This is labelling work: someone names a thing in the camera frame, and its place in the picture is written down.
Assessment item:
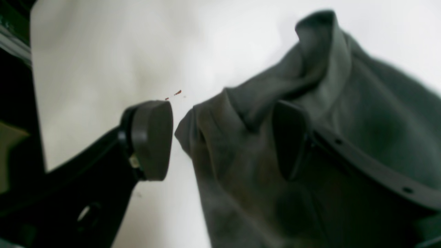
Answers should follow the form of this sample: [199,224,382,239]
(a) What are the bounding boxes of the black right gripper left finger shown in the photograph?
[1,100,173,248]

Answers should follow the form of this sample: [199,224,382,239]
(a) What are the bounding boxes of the dark grey t-shirt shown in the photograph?
[175,10,440,248]

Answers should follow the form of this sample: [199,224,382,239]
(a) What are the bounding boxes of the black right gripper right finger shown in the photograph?
[272,101,441,211]

